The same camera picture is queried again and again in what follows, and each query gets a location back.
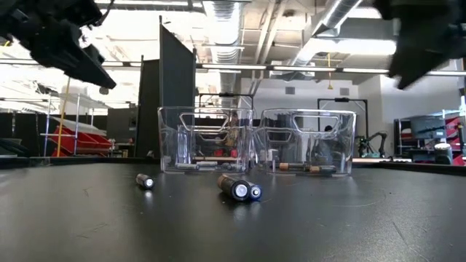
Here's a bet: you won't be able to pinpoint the silver smooth ceiling duct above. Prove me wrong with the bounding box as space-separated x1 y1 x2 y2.
287 0 365 70

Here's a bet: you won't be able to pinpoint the red bins on metal shelf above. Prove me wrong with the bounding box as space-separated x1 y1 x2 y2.
39 92 114 157

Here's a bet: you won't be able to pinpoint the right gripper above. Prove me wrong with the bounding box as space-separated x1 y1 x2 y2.
374 0 466 91

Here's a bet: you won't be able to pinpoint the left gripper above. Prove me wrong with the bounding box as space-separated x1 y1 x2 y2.
0 0 118 90

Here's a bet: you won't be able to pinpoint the yellow hanging cord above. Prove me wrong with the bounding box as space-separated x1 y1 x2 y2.
326 52 334 91

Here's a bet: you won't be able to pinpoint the black chair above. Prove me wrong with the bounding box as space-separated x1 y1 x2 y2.
0 137 30 157

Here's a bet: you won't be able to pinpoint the large black copper battery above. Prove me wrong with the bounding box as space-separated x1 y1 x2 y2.
216 173 252 203

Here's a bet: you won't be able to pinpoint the tall black stand frame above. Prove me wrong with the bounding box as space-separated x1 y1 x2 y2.
316 97 369 146

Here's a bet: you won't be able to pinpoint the black partition panel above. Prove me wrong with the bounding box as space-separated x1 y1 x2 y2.
135 16 197 159

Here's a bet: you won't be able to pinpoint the white topped black canister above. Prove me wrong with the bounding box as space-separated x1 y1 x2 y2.
433 142 454 164

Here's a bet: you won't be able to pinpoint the red storage rack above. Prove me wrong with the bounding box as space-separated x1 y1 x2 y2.
446 114 466 164

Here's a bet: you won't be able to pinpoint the grey monitor back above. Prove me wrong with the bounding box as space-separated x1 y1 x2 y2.
409 115 448 141

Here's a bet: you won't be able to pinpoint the yellow cable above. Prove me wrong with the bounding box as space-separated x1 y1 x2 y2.
54 76 73 156

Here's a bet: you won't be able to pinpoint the low black stand frame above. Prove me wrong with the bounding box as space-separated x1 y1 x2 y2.
198 92 255 108

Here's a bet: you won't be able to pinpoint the silver corrugated ceiling duct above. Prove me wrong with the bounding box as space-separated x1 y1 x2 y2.
202 0 243 95

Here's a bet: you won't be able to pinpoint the clear plastic bin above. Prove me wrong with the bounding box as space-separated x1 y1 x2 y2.
157 106 255 175
254 108 358 178

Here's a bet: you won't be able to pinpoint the ceiling light strip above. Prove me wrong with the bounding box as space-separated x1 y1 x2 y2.
198 62 466 76

